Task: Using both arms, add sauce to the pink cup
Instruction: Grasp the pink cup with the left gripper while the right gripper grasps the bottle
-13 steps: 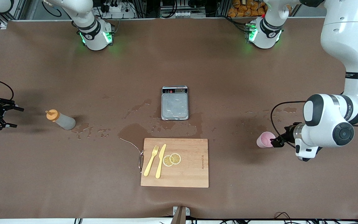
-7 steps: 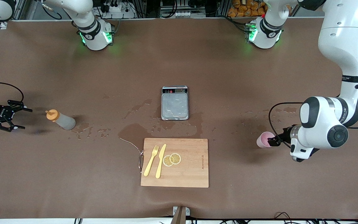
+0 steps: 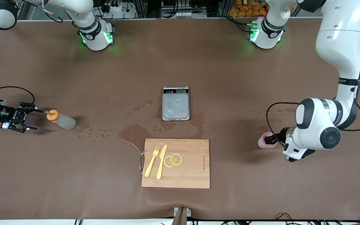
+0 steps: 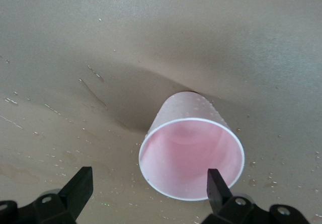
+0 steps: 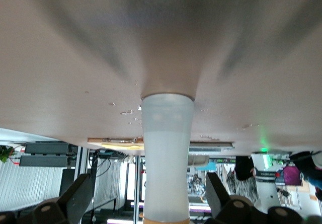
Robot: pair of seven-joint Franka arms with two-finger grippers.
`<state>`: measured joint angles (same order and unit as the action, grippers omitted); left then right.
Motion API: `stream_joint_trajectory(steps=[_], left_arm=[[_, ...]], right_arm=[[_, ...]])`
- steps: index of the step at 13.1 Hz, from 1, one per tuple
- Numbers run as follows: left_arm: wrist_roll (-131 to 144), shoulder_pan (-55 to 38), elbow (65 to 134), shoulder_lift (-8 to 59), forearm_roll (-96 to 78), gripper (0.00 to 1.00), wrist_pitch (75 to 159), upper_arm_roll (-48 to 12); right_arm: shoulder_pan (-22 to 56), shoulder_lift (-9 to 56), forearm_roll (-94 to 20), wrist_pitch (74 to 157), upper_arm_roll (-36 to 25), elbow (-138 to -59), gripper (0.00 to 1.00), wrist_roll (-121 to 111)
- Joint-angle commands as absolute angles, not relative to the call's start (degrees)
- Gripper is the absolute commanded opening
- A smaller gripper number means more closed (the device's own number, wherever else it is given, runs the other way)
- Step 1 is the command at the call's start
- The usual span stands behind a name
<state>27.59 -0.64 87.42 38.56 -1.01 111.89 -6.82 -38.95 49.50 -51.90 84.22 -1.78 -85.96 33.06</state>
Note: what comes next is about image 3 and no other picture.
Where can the yellow plastic fork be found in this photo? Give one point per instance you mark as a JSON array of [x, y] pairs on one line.
[[152, 161]]

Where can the silver digital kitchen scale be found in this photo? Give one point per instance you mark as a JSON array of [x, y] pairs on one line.
[[176, 107]]

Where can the wooden cutting board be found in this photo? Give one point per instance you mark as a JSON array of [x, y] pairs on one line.
[[192, 175]]

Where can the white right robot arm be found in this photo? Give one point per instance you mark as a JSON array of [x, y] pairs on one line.
[[95, 37]]

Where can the lemon slice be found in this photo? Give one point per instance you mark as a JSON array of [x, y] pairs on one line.
[[177, 159], [167, 162]]

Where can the translucent sauce bottle orange cap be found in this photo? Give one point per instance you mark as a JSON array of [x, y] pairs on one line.
[[62, 121]]

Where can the brown table mat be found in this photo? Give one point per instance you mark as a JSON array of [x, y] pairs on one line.
[[73, 187]]

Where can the orange packaged snack pile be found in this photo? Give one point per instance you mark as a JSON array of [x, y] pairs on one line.
[[245, 11]]

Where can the white power strip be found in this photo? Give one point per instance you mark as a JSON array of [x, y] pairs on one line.
[[117, 8]]

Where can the yellow plastic knife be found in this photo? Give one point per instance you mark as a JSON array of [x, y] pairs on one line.
[[161, 162]]

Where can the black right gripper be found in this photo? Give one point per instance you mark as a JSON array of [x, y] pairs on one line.
[[4, 113]]

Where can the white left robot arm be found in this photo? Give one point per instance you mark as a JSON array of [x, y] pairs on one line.
[[339, 37]]

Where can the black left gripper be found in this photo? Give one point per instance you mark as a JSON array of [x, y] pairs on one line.
[[282, 136]]

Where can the pink plastic cup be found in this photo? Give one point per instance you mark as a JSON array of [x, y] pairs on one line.
[[262, 142]]

